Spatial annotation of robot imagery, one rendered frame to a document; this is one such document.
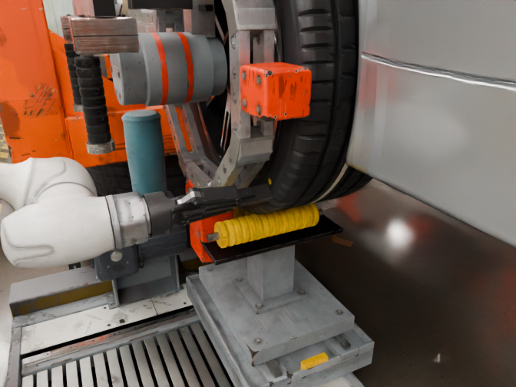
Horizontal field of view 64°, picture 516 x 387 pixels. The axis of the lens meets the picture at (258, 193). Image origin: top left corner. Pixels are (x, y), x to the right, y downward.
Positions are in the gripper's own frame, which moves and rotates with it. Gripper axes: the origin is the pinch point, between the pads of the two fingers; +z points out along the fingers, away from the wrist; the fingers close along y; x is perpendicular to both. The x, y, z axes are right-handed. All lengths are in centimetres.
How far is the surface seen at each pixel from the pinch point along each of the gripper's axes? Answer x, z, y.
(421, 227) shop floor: -3, 118, -86
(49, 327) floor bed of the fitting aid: -3, -45, -76
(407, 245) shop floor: -10, 100, -80
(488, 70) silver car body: -8.1, 6.6, 46.2
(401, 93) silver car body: -3.3, 6.6, 36.0
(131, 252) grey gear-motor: 8, -19, -53
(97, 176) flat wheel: 47, -22, -82
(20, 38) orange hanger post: 64, -36, -27
